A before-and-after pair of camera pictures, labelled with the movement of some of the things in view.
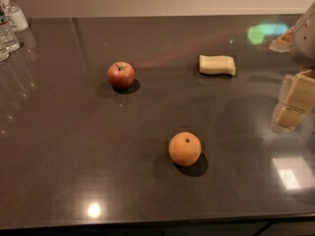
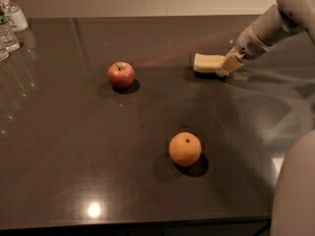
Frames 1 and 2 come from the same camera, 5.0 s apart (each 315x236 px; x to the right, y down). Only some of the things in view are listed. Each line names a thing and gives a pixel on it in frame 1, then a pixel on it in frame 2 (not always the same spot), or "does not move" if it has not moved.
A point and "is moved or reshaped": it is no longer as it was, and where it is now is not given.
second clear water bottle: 4,50 does not move
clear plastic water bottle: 8,38 does not move
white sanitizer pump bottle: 14,13 does not move
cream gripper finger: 299,100 → 231,62
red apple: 120,75 does not move
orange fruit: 185,148 does not move
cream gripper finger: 282,101 → 233,52
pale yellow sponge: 217,64 is moved or reshaped
